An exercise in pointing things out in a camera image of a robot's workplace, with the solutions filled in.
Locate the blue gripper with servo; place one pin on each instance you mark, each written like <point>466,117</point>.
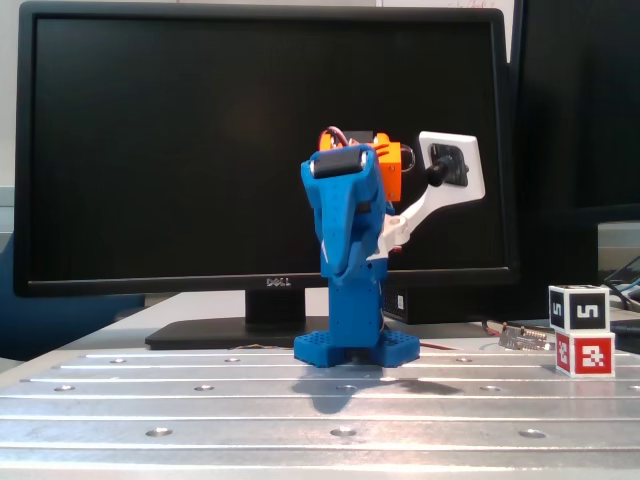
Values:
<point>336,196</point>

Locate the black cube with white marker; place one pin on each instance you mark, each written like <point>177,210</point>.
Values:
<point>587,310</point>

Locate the blue and orange robot arm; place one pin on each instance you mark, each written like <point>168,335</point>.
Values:
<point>355,310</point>

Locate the red cube with white marker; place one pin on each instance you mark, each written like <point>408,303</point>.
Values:
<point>592,357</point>

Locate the black Dell monitor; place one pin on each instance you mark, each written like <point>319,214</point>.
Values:
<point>150,150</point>

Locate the small bare circuit board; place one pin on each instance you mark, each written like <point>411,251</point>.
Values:
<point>520,341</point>

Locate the black unbranded monitor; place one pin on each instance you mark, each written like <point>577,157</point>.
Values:
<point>575,100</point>

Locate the white camera mount with board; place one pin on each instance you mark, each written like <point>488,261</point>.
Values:
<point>470,165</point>

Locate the aluminium slotted base plate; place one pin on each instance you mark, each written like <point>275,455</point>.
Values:
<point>300,450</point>

